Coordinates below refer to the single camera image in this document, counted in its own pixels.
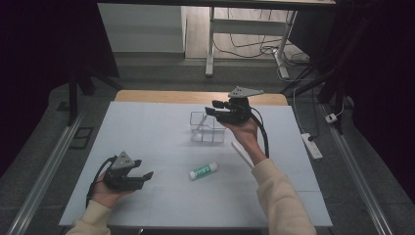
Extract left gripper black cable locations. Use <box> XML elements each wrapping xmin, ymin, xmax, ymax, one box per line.
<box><xmin>85</xmin><ymin>155</ymin><xmax>118</xmax><ymax>209</ymax></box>

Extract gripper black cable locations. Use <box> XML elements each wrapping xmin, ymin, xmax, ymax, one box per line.
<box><xmin>249</xmin><ymin>107</ymin><xmax>271</xmax><ymax>160</ymax></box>
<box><xmin>85</xmin><ymin>155</ymin><xmax>118</xmax><ymax>209</ymax></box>

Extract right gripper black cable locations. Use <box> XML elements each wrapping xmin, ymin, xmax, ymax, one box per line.
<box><xmin>249</xmin><ymin>107</ymin><xmax>271</xmax><ymax>160</ymax></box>

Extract clear plastic organizer box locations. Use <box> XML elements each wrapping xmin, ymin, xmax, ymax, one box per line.
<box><xmin>189</xmin><ymin>111</ymin><xmax>227</xmax><ymax>144</ymax></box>

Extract white cabinet panel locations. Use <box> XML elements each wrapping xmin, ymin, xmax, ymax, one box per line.
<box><xmin>97</xmin><ymin>3</ymin><xmax>187</xmax><ymax>54</ymax></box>

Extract green and white glue stick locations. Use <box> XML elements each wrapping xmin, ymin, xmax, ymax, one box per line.
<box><xmin>189</xmin><ymin>162</ymin><xmax>219</xmax><ymax>181</ymax></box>

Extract person's left hand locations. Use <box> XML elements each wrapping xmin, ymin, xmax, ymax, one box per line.
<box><xmin>91</xmin><ymin>172</ymin><xmax>133</xmax><ymax>210</ymax></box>

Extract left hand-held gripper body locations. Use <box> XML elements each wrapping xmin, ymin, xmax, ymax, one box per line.
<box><xmin>103</xmin><ymin>151</ymin><xmax>145</xmax><ymax>192</ymax></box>

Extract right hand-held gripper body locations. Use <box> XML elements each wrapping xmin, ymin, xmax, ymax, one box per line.
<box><xmin>215</xmin><ymin>86</ymin><xmax>265</xmax><ymax>125</ymax></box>

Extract white table sheet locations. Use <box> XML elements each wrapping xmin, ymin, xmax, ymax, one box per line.
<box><xmin>58</xmin><ymin>101</ymin><xmax>334</xmax><ymax>228</ymax></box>

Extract person's right hand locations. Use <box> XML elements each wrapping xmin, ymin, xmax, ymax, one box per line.
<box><xmin>224</xmin><ymin>117</ymin><xmax>268</xmax><ymax>166</ymax></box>

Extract black floor cables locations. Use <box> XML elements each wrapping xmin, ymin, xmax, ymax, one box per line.
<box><xmin>212</xmin><ymin>9</ymin><xmax>311</xmax><ymax>67</ymax></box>

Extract black metal stand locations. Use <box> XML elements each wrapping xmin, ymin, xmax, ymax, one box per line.
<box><xmin>280</xmin><ymin>0</ymin><xmax>386</xmax><ymax>135</ymax></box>
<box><xmin>67</xmin><ymin>48</ymin><xmax>125</xmax><ymax>127</ymax></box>

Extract white power strip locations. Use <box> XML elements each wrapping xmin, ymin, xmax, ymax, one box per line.
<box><xmin>300</xmin><ymin>132</ymin><xmax>324</xmax><ymax>161</ymax></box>

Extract white desk frame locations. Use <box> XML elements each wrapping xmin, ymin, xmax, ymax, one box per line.
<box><xmin>205</xmin><ymin>6</ymin><xmax>299</xmax><ymax>79</ymax></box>

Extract aluminium floor rail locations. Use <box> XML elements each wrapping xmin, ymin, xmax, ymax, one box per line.
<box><xmin>321</xmin><ymin>104</ymin><xmax>394</xmax><ymax>235</ymax></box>
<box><xmin>6</xmin><ymin>112</ymin><xmax>85</xmax><ymax>235</ymax></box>

